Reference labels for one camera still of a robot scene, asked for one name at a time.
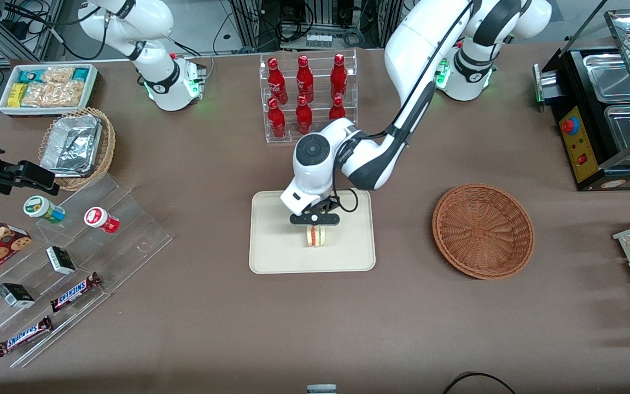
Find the sandwich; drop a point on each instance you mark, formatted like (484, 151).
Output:
(316, 236)

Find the light wicker basket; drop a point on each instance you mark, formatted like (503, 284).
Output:
(104, 148)

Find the grey power strip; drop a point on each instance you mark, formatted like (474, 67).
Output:
(319, 39)

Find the brown wicker basket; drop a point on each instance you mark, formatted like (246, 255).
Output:
(483, 231)

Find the white snack bin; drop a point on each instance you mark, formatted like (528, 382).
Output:
(92, 90)

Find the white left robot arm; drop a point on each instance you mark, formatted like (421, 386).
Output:
(419, 49)

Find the clear acrylic stepped display stand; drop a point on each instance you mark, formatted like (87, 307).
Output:
(101, 257)

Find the stacked aluminium foil containers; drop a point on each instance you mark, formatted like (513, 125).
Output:
(71, 143)

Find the green lidded small jar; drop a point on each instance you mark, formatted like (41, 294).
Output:
(39, 207)

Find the red lidded small jar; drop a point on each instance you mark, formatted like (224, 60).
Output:
(99, 219)

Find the teal snack packet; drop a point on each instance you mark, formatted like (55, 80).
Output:
(29, 75)
(80, 74)

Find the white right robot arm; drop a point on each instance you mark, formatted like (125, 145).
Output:
(156, 76)

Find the clear cracker bag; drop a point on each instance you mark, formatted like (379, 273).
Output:
(58, 74)
(52, 94)

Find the Snickers chocolate bar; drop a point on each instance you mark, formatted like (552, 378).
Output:
(22, 337)
(74, 291)

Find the small dark green box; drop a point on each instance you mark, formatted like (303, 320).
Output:
(15, 295)
(60, 260)

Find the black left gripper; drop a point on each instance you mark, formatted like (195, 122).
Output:
(328, 206)

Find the clear acrylic bottle rack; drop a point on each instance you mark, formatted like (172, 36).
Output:
(320, 126)

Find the black food warmer machine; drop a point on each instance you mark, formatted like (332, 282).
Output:
(580, 148)

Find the red emergency stop button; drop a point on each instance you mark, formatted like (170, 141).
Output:
(569, 126)

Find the cream plastic tray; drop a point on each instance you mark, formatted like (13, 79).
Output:
(282, 241)

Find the yellow snack packet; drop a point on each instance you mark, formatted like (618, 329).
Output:
(16, 95)

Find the red cola bottle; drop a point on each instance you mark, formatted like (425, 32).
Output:
(303, 116)
(276, 120)
(304, 79)
(339, 76)
(276, 82)
(337, 110)

